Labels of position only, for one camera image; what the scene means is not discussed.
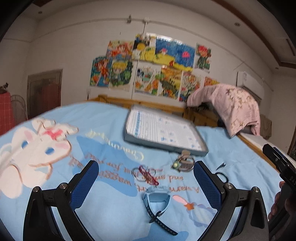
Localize brown cord with beads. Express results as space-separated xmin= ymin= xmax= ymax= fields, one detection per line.
xmin=171 ymin=155 xmax=195 ymax=173

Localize red string bracelet with rings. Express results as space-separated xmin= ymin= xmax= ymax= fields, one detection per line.
xmin=131 ymin=165 xmax=160 ymax=186

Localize pink floral blanket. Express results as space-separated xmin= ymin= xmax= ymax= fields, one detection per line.
xmin=187 ymin=83 xmax=260 ymax=138

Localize black hair clip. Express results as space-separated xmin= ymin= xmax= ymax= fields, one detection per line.
xmin=216 ymin=163 xmax=226 ymax=170

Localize red checkered cloth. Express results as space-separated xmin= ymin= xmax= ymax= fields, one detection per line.
xmin=0 ymin=92 xmax=16 ymax=135

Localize beige hair claw clip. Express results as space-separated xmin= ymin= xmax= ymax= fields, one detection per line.
xmin=177 ymin=150 xmax=195 ymax=172

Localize brown wooden door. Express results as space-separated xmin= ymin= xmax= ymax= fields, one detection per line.
xmin=27 ymin=69 xmax=62 ymax=119

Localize white electric fan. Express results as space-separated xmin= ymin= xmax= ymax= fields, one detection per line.
xmin=11 ymin=95 xmax=28 ymax=125

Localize colourful wall drawings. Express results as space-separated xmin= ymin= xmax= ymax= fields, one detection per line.
xmin=89 ymin=33 xmax=219 ymax=102

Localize light blue cartoon bedsheet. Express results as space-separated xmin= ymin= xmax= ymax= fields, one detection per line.
xmin=0 ymin=101 xmax=282 ymax=241

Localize person's right hand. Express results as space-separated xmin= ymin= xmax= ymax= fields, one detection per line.
xmin=268 ymin=181 xmax=295 ymax=220

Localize grey tray with grid paper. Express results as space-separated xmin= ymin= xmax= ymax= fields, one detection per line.
xmin=123 ymin=105 xmax=209 ymax=157

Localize black hair tie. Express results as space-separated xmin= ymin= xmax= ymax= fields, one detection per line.
xmin=215 ymin=172 xmax=230 ymax=183

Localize white air conditioner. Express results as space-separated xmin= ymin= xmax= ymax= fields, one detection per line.
xmin=236 ymin=71 xmax=264 ymax=99

